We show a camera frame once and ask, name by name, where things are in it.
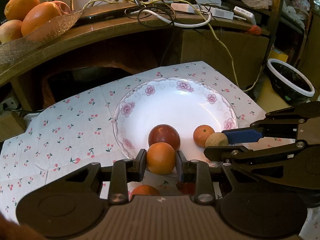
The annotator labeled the dark cable tangle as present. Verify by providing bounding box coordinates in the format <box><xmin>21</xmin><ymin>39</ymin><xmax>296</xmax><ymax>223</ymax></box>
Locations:
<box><xmin>124</xmin><ymin>0</ymin><xmax>178</xmax><ymax>27</ymax></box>

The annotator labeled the wooden post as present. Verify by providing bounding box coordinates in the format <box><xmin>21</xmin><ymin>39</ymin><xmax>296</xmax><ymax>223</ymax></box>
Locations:
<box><xmin>262</xmin><ymin>0</ymin><xmax>287</xmax><ymax>64</ymax></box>

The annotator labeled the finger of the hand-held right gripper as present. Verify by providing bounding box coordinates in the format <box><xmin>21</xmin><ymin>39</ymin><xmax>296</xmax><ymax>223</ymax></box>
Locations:
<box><xmin>203</xmin><ymin>140</ymin><xmax>320</xmax><ymax>174</ymax></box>
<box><xmin>221</xmin><ymin>104</ymin><xmax>320</xmax><ymax>144</ymax></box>

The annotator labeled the white cable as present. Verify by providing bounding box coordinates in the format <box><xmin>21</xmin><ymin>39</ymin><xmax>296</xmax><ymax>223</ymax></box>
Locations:
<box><xmin>129</xmin><ymin>7</ymin><xmax>212</xmax><ymax>28</ymax></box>

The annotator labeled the white labelled device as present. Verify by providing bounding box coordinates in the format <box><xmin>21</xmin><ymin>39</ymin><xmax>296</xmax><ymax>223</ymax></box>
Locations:
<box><xmin>233</xmin><ymin>6</ymin><xmax>257</xmax><ymax>26</ymax></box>

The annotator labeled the pale peach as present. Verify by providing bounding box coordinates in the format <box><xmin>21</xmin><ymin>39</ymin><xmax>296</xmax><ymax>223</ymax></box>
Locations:
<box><xmin>0</xmin><ymin>19</ymin><xmax>24</xmax><ymax>44</ymax></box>

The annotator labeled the small tangerine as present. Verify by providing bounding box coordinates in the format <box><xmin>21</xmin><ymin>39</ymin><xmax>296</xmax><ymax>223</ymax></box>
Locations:
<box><xmin>193</xmin><ymin>125</ymin><xmax>215</xmax><ymax>148</ymax></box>

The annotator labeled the brown kiwi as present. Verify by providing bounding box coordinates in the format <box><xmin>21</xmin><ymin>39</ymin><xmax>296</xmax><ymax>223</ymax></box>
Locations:
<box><xmin>205</xmin><ymin>132</ymin><xmax>229</xmax><ymax>149</ymax></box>

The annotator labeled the red fruit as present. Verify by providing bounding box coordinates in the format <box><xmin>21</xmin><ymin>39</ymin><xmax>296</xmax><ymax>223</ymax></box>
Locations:
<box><xmin>176</xmin><ymin>182</ymin><xmax>196</xmax><ymax>196</ymax></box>

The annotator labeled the dark red apple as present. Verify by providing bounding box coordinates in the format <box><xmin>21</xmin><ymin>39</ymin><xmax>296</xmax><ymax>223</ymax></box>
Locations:
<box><xmin>148</xmin><ymin>124</ymin><xmax>181</xmax><ymax>152</ymax></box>

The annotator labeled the glass fruit bowl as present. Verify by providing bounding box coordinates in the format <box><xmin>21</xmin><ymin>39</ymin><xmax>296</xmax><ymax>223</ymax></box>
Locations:
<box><xmin>0</xmin><ymin>8</ymin><xmax>84</xmax><ymax>66</ymax></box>

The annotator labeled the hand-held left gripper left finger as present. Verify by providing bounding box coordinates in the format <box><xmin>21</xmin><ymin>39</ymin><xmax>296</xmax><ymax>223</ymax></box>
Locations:
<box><xmin>64</xmin><ymin>149</ymin><xmax>147</xmax><ymax>205</ymax></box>

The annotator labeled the large orange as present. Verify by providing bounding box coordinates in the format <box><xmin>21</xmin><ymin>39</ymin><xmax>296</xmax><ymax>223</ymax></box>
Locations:
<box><xmin>21</xmin><ymin>2</ymin><xmax>62</xmax><ymax>37</ymax></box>
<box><xmin>4</xmin><ymin>0</ymin><xmax>40</xmax><ymax>21</ymax></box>

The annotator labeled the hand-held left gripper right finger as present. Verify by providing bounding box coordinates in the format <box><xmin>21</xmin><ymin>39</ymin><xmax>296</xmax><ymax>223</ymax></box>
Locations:
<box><xmin>176</xmin><ymin>150</ymin><xmax>258</xmax><ymax>204</ymax></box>

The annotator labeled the black bowl with white rim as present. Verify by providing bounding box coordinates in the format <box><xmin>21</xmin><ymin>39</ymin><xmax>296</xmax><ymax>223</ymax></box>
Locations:
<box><xmin>266</xmin><ymin>58</ymin><xmax>315</xmax><ymax>106</ymax></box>

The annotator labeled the cardboard box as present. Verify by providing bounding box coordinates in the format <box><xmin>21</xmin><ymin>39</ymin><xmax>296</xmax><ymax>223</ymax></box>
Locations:
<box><xmin>180</xmin><ymin>28</ymin><xmax>271</xmax><ymax>91</ymax></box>

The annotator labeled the white power adapter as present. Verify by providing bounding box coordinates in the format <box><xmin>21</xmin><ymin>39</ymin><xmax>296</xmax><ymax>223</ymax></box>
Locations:
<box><xmin>212</xmin><ymin>7</ymin><xmax>247</xmax><ymax>21</ymax></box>

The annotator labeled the white floral plate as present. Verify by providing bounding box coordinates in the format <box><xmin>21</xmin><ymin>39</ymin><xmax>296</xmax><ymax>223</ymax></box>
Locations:
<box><xmin>113</xmin><ymin>77</ymin><xmax>239</xmax><ymax>178</ymax></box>

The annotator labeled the round orange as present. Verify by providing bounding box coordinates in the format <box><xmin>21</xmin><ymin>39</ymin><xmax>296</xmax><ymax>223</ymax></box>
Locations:
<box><xmin>146</xmin><ymin>142</ymin><xmax>176</xmax><ymax>175</ymax></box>
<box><xmin>129</xmin><ymin>185</ymin><xmax>161</xmax><ymax>202</ymax></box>

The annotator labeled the cherry print tablecloth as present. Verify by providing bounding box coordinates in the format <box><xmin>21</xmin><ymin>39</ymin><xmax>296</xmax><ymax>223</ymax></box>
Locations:
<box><xmin>0</xmin><ymin>60</ymin><xmax>320</xmax><ymax>240</ymax></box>

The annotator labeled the wooden desk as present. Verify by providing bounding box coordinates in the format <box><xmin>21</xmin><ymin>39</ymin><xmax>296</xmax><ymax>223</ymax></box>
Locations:
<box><xmin>0</xmin><ymin>4</ymin><xmax>271</xmax><ymax>112</ymax></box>

